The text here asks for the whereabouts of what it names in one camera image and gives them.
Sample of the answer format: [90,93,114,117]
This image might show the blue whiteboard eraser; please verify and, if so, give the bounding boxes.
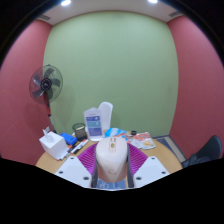
[59,132,78,146]

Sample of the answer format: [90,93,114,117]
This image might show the black marker red cap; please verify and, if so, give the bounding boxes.
[74,138,90,155]
[58,149,73,161]
[68,139,84,155]

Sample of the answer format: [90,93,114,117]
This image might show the white plastic stand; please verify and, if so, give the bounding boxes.
[98,101,114,132]

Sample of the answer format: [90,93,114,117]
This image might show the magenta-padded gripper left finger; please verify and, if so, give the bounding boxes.
[54,143,99,189]

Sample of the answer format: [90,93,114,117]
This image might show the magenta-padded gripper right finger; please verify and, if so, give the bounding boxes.
[125,143,170,189]

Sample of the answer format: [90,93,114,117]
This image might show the blue snack packet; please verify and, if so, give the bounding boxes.
[104,127,128,139]

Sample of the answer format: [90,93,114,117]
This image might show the dark mesh pen cup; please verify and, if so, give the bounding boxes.
[72,122,87,142]

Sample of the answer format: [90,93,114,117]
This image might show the red-orange snack packet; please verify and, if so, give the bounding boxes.
[125,133,144,148]

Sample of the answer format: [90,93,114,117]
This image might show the cream computer mouse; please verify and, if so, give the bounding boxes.
[94,135,129,183]

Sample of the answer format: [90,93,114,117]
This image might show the white tissue box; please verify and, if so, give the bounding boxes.
[38,126,69,160]

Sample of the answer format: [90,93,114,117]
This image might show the black standing fan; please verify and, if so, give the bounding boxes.
[28,64,64,134]

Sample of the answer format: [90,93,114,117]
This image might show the black office chair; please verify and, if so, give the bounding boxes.
[181,134,223,168]

